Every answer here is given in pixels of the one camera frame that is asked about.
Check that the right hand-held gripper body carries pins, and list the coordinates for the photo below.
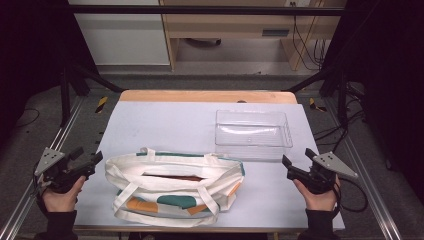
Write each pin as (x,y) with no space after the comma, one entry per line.
(320,178)

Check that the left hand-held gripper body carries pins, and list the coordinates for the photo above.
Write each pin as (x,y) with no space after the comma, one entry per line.
(53,166)

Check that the person's right hand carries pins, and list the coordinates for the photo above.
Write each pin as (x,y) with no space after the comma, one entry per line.
(320,201)

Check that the person's left hand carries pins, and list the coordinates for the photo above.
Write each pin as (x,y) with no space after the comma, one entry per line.
(61,201)

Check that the clear plastic box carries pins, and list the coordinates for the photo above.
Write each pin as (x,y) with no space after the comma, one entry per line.
(253,136)

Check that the yellow black tape strip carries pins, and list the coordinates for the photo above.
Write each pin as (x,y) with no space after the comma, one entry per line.
(101,104)
(315,105)

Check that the black metal stand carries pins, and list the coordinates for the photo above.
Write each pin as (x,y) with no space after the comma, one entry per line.
(341,96)
(65,96)

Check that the pale lilac table mat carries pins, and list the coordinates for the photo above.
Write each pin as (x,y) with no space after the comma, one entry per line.
(166,130)

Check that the white canvas tote bag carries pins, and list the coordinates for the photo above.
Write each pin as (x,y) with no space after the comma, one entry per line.
(173,166)

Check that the white cabinet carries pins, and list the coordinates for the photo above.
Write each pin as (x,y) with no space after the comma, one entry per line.
(123,40)

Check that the black chair base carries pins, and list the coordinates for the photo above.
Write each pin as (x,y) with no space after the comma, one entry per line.
(203,42)

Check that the wooden desk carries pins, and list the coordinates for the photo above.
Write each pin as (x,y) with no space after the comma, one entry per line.
(230,25)

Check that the aluminium rail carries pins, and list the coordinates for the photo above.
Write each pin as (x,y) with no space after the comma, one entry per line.
(36,176)
(370,180)

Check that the black horizontal frame bar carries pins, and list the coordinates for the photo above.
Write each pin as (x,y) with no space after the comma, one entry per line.
(200,10)

